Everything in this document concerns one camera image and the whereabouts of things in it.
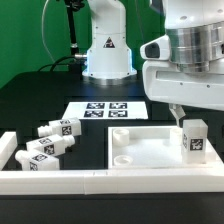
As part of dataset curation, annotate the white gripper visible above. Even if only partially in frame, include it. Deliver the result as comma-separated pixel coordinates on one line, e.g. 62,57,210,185
139,34,224,128

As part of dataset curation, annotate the white square tabletop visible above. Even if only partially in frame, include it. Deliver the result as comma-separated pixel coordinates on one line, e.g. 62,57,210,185
108,126,223,169

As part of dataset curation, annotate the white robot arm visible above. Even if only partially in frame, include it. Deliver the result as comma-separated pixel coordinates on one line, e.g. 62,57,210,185
82,0,224,125

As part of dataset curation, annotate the white U-shaped fence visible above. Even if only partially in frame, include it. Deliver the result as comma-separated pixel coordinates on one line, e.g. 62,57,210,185
0,128,224,196

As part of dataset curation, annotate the white sheet with tags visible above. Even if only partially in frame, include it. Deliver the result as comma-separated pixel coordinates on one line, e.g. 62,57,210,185
63,101,148,120

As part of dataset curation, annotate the black cable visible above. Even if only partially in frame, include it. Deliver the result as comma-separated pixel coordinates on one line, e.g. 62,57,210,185
37,55,84,73

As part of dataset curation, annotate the black camera stand pole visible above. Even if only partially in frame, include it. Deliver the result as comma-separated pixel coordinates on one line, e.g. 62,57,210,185
64,0,85,55

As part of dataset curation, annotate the grey cable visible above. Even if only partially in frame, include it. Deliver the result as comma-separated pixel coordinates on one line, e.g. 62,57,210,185
41,0,56,64

